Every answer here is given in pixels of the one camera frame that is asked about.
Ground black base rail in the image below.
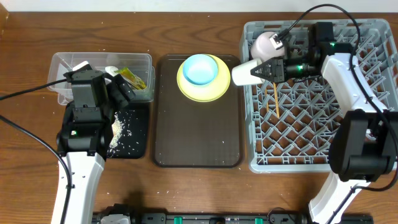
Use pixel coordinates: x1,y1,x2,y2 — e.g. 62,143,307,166
92,203,374,224

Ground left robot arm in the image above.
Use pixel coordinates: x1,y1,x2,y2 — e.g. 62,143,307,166
52,68,135,223

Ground rice leftovers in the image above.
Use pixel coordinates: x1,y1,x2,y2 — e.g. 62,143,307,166
108,111,140,157

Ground grey dishwasher rack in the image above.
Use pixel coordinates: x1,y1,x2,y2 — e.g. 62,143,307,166
243,19,397,174

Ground dark brown serving tray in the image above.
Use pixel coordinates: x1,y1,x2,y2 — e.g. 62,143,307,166
151,54,244,168

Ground left black cable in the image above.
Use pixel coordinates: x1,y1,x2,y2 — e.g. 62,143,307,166
0,78,74,224

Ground clear plastic bin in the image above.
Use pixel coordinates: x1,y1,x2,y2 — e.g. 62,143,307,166
47,52,155,103

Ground white bowl with rice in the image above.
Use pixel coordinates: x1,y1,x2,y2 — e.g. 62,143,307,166
250,32,285,62

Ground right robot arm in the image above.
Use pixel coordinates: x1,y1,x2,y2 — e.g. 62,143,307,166
250,41,397,223

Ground right black cable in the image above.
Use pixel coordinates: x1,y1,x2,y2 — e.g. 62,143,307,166
269,3,398,192

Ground black plastic tray bin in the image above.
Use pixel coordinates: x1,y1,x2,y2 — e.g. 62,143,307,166
107,103,149,159

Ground green yellow snack wrapper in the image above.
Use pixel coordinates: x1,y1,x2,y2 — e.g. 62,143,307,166
116,67,147,90

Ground black cable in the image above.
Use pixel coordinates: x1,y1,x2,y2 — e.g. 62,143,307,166
0,78,74,224
269,3,398,192

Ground light blue saucer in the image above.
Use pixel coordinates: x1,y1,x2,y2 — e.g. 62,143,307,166
182,54,218,86

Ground white cup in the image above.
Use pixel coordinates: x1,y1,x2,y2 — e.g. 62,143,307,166
231,58,265,86

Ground wooden chopstick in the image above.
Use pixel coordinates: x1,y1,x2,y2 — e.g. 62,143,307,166
264,86,269,113
273,83,280,119

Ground yellow-green plate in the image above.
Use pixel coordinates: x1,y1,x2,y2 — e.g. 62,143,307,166
177,54,231,102

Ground white tissue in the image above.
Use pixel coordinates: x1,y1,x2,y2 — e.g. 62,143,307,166
105,66,119,77

